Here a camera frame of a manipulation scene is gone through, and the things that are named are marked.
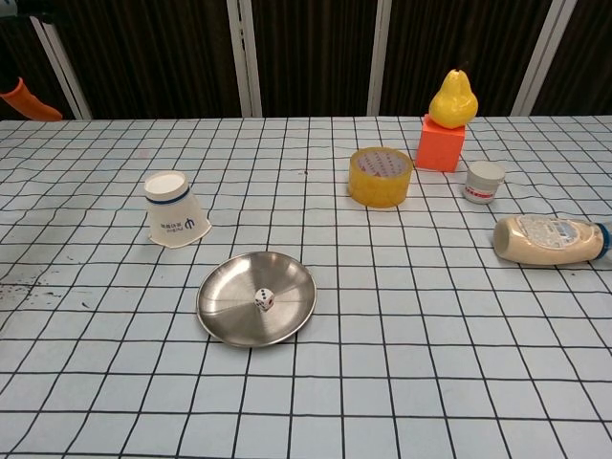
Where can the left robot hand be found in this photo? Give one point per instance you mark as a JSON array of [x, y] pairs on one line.
[[28, 102]]

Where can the white paper cup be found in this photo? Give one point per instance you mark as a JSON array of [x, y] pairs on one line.
[[174, 215]]

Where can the round steel plate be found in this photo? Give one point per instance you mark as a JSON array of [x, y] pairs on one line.
[[229, 301]]

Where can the white die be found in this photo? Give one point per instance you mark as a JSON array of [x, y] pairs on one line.
[[263, 299]]

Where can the yellow tape roll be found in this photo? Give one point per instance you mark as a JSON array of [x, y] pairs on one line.
[[378, 189]]

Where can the orange cube block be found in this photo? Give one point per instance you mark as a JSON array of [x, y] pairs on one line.
[[437, 148]]

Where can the checkered tablecloth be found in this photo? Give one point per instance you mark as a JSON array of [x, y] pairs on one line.
[[382, 334]]

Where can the yellow toy pear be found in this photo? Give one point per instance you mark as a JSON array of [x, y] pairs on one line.
[[454, 105]]

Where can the small white jar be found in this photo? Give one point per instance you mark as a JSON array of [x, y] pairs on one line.
[[483, 186]]

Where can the beige sauce squeeze bottle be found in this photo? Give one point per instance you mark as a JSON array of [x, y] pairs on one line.
[[540, 244]]

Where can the white aluminium frame post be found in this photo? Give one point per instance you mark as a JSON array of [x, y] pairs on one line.
[[245, 57], [379, 57], [62, 72], [540, 57]]

